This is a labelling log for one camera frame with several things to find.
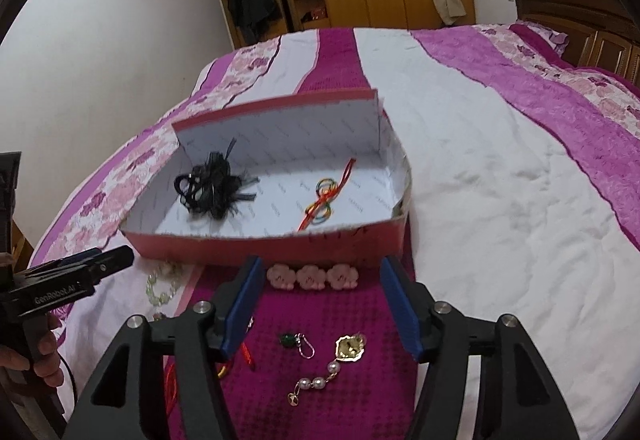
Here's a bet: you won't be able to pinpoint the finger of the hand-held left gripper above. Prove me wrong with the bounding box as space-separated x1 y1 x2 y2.
50 247 103 265
92 245 135 277

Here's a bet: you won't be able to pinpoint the green bead earring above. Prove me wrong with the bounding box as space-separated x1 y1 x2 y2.
279 331 317 361

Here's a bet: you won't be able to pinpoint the red cardboard box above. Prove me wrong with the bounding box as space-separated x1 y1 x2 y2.
120 88 413 271

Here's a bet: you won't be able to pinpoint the gold pendant pearl chain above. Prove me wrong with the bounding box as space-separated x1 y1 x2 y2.
286 332 368 408

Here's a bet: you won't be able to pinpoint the colourful woven bracelet red cord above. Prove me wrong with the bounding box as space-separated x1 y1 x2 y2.
166 317 257 403

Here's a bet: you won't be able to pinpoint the black cable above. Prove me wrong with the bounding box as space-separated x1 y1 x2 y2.
57 355 79 416

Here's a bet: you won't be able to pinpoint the wooden bedside furniture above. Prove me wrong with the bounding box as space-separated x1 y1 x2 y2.
10 217 35 265

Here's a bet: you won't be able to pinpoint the bed with purple quilt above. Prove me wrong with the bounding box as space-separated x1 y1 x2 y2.
30 20 640 440

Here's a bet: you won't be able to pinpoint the person's left hand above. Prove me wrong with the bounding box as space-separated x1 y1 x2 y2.
0 312 59 377

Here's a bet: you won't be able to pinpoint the black ribbon hair bow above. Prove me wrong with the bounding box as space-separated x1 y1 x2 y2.
174 140 260 221

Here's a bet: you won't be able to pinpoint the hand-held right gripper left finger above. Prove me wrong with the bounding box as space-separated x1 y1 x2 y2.
62 256 264 440

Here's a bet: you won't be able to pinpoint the wooden headboard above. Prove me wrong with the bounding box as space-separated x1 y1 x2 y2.
511 0 640 85

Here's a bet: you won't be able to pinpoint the colourful rings with red cord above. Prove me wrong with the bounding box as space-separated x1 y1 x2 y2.
297 159 358 233

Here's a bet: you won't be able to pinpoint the pink floral pillow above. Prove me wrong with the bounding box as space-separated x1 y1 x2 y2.
510 20 571 58

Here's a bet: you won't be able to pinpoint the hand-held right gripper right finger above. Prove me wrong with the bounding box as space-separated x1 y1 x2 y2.
379 256 581 440

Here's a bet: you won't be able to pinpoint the pink flower hair clip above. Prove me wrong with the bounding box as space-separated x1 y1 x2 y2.
266 264 360 291

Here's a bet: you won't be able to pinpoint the pale green bead bracelet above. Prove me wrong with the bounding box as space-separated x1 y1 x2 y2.
146 262 183 305

